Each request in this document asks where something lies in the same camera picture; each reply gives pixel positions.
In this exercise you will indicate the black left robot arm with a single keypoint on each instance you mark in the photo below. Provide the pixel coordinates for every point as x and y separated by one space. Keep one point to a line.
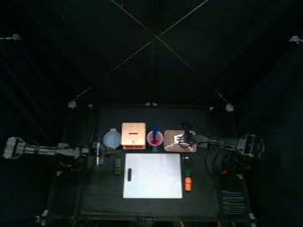
43 150

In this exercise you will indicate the square wooden plate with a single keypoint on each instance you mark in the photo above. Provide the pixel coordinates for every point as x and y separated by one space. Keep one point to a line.
171 142

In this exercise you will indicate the white cutting board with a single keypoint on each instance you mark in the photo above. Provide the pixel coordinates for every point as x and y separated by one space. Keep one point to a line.
152 176

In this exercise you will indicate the red wooden knob box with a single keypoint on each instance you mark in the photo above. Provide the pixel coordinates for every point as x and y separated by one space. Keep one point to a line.
133 134

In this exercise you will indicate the blue plastic utensil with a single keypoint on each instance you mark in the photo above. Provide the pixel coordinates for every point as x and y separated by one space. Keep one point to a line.
156 131

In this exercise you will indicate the orange toy carrot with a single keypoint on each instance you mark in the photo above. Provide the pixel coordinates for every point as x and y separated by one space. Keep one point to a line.
188 183

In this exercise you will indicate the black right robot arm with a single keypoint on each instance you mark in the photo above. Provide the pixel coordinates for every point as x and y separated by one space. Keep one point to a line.
232 143

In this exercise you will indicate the green and grey block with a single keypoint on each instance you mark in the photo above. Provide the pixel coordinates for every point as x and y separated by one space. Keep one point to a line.
117 166

